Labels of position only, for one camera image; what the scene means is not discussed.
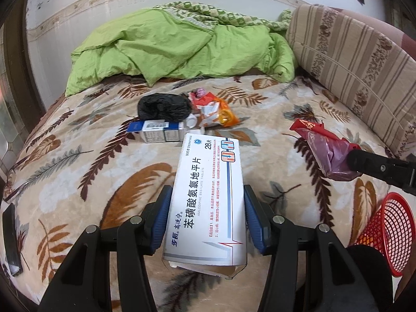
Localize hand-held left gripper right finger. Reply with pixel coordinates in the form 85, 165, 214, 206
243, 185, 395, 312

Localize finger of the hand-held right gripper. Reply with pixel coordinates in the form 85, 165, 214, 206
345, 148, 416, 197

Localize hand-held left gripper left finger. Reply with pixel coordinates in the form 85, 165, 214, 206
37, 185, 174, 312

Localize purple plastic bag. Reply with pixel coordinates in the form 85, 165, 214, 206
294, 129, 363, 182

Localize long white medicine box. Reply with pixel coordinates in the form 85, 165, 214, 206
162, 133, 248, 282

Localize red and pink plastic bag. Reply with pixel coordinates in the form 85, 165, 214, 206
290, 119, 360, 152

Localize red mesh basket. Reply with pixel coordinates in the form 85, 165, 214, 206
353, 192, 416, 277

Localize blue and white medicine box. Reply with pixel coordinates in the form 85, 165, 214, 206
127, 120, 183, 133

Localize white spray bottle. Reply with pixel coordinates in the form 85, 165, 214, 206
185, 113, 205, 134

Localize small white medicine box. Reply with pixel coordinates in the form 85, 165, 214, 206
142, 129, 185, 144

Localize leaf-print blanket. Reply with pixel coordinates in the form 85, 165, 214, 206
0, 75, 416, 312

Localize striped floral cushion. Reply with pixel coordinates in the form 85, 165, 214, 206
285, 4, 416, 163

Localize orange snack wrapper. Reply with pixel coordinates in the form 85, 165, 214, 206
200, 99, 240, 129

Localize black plastic bag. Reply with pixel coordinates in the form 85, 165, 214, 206
138, 94, 192, 121

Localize black phone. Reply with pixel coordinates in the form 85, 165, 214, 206
2, 202, 24, 277

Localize eyeglasses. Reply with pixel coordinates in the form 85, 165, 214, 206
3, 164, 35, 202

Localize green quilt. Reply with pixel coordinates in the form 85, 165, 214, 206
65, 2, 296, 97

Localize patterned glass door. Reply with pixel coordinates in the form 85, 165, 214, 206
0, 0, 46, 183

